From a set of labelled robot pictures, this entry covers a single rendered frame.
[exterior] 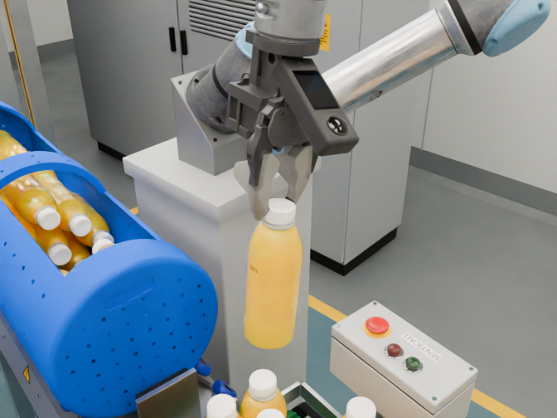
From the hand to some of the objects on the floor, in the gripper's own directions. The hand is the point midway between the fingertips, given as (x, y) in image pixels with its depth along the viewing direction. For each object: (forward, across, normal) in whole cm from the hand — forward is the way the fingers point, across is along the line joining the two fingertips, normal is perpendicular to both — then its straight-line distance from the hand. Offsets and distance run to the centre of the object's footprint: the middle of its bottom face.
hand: (278, 209), depth 70 cm
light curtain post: (+137, -36, -157) cm, 212 cm away
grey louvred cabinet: (+124, -148, -212) cm, 287 cm away
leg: (+141, +4, -113) cm, 180 cm away
